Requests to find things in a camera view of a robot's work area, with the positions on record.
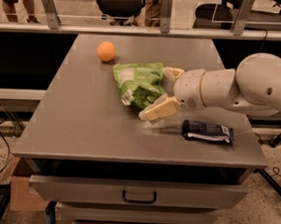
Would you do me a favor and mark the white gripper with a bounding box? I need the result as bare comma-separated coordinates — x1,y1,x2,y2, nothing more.
138,66,205,121

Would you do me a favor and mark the green rice chip bag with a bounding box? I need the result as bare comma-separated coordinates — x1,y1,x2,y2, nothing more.
113,63,164,109

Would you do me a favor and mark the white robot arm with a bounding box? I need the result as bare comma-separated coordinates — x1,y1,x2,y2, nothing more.
138,53,281,121

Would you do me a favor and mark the dark blue snack bar wrapper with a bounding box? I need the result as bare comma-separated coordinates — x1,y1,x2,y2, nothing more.
182,119,234,146

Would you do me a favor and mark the person in tan trousers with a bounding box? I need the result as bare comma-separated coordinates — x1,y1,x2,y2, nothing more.
145,0,162,28

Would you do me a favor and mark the orange ball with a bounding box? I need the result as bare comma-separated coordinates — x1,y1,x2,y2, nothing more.
97,41,116,62

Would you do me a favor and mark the black office chair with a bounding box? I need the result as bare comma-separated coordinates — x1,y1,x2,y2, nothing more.
96,0,146,20

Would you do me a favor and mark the grey drawer cabinet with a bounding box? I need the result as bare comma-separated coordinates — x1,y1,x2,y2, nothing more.
14,34,266,224

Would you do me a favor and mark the person in dark shorts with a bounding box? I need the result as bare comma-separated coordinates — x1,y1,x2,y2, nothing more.
0,0,41,24

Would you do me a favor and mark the cardboard box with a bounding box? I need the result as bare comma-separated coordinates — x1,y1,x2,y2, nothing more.
2,157,48,212

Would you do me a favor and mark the metal guard rail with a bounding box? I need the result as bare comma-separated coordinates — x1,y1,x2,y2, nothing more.
0,0,281,31

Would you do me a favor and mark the black drawer handle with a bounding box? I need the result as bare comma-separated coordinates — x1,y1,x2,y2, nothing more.
121,189,158,205

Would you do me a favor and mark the black floor cable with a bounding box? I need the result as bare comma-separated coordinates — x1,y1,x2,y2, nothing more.
0,101,14,184

